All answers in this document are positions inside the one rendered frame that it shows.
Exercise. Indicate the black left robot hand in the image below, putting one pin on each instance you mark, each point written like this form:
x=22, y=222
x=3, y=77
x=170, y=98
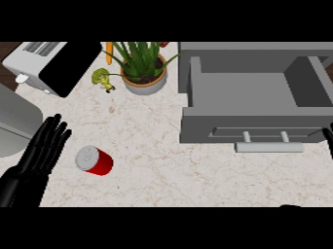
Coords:
x=40, y=149

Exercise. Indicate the red can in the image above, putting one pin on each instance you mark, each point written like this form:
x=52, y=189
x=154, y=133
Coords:
x=96, y=161

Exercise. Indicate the grey drawer box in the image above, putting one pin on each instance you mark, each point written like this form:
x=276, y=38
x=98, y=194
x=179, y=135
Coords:
x=244, y=92

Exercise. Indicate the grey drawer front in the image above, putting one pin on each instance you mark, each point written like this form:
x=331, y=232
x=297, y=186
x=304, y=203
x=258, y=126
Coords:
x=198, y=124

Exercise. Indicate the green broccoli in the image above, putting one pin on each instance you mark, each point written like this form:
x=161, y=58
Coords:
x=99, y=78

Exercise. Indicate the white and black toaster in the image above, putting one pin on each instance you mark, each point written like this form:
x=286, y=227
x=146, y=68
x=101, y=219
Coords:
x=44, y=64

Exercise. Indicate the potted green plant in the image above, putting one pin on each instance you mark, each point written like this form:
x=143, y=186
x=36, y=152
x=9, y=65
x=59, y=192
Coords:
x=145, y=73

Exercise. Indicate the orange carrot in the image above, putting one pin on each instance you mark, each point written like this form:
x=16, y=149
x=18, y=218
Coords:
x=109, y=53

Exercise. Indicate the small red object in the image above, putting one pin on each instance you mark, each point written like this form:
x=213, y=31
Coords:
x=164, y=44

